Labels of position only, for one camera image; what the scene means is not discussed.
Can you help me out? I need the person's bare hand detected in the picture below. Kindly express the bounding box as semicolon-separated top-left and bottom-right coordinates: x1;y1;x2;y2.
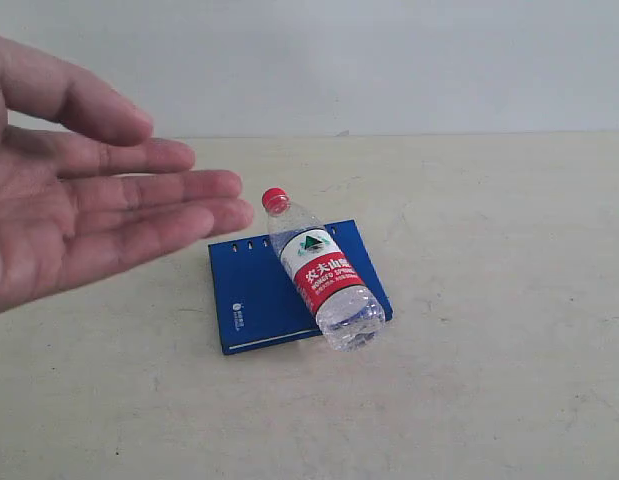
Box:
0;36;253;313

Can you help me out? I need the clear plastic water bottle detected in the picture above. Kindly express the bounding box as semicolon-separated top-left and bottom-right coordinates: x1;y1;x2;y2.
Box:
262;187;386;352

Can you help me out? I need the blue ring binder notebook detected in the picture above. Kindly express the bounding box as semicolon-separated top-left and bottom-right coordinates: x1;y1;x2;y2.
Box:
208;218;394;357

